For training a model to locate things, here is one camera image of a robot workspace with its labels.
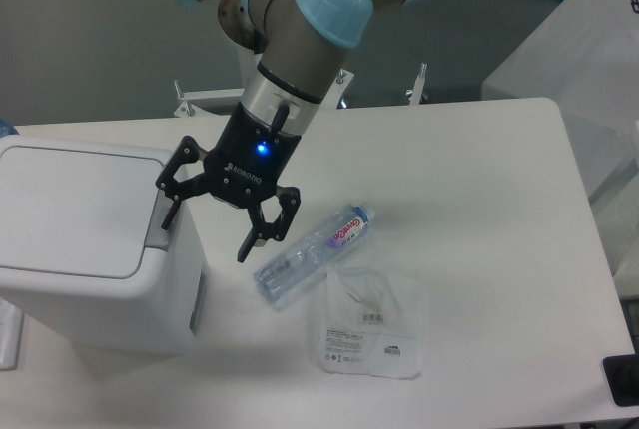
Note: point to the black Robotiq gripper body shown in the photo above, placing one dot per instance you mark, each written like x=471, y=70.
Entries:
x=246, y=162

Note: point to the white push-lid trash can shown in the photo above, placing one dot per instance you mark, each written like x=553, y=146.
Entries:
x=84, y=249

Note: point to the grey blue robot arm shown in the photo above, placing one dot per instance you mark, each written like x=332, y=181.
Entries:
x=306, y=43

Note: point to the clear plastic water bottle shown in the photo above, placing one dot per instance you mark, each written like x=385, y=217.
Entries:
x=332, y=240

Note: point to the clear plastic packaging bag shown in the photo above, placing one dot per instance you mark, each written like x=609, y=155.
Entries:
x=372, y=324

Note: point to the white side table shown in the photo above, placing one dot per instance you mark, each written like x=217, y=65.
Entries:
x=584, y=57

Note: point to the black device at table edge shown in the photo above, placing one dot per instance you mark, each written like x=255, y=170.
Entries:
x=622, y=375

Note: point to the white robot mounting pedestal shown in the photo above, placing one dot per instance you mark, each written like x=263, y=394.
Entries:
x=249, y=45

